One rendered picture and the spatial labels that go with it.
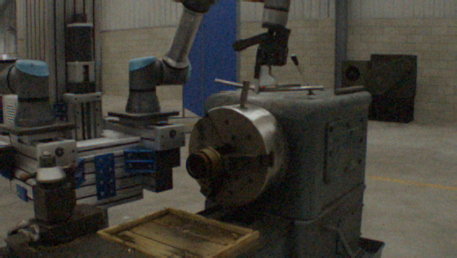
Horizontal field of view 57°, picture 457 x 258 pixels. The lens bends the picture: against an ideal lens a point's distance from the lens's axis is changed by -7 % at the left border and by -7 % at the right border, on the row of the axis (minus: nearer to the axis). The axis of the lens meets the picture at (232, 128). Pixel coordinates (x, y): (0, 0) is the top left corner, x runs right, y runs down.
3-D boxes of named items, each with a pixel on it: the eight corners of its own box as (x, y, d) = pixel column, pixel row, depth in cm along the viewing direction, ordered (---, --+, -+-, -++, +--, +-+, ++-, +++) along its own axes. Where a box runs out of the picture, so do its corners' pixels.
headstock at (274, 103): (277, 166, 219) (279, 86, 213) (371, 181, 191) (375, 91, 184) (197, 196, 172) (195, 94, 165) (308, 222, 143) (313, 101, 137)
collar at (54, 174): (54, 172, 105) (53, 160, 105) (72, 178, 101) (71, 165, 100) (25, 178, 99) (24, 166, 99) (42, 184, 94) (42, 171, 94)
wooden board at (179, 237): (169, 217, 149) (168, 206, 148) (259, 243, 127) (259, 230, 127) (96, 244, 125) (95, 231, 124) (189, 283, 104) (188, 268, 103)
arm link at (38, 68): (33, 98, 147) (31, 59, 145) (6, 97, 152) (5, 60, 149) (56, 95, 158) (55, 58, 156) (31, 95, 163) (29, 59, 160)
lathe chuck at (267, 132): (200, 180, 161) (212, 94, 152) (273, 214, 143) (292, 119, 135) (183, 186, 154) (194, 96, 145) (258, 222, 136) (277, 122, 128)
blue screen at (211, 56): (166, 118, 1025) (165, 14, 988) (200, 117, 1048) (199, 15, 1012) (211, 157, 636) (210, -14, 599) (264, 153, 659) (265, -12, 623)
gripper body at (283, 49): (281, 68, 130) (287, 28, 127) (252, 63, 132) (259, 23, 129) (286, 67, 137) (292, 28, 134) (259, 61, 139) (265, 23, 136)
